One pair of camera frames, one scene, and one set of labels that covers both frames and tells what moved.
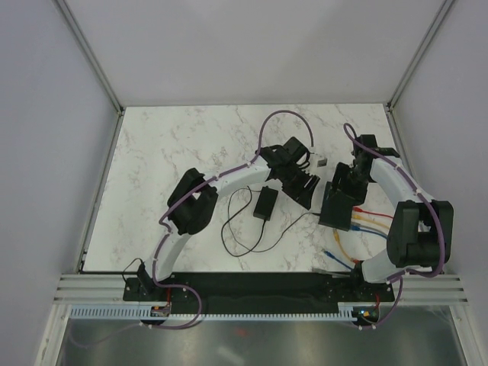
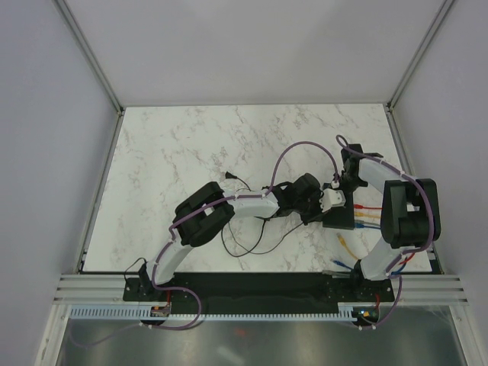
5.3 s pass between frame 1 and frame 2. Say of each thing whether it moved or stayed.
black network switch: stayed
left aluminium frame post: stayed
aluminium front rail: stayed
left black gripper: moved
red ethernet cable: moved
